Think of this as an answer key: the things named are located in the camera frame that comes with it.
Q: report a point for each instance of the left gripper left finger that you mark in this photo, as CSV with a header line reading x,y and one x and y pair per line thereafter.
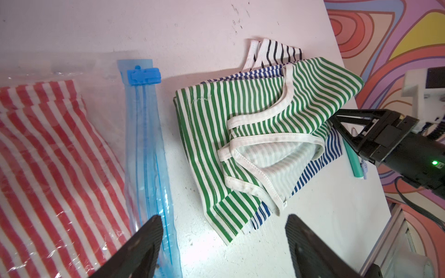
x,y
137,258

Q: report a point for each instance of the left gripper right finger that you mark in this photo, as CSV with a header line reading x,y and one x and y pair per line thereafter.
x,y
311,257

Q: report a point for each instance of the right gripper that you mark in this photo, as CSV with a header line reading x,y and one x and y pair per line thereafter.
x,y
372,134

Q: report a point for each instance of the blue white striped shirt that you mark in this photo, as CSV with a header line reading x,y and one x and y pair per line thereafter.
x,y
332,148

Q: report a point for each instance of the clear vacuum bag blue zipper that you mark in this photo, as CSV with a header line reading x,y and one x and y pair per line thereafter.
x,y
119,91

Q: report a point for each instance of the green white striped shirt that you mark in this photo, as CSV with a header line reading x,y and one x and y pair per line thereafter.
x,y
249,138

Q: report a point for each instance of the black white striped tank top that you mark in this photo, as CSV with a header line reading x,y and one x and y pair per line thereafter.
x,y
268,53

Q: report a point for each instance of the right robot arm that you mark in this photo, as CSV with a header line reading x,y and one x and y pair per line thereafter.
x,y
419,161

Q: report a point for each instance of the green marker pen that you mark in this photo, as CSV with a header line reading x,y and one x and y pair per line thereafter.
x,y
354,161

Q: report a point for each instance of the red white striped shirt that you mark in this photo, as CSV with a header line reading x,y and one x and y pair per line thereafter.
x,y
63,209

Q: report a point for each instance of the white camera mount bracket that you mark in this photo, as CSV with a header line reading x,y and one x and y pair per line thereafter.
x,y
426,87

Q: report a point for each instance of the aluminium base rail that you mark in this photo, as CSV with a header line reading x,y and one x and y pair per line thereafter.
x,y
393,239

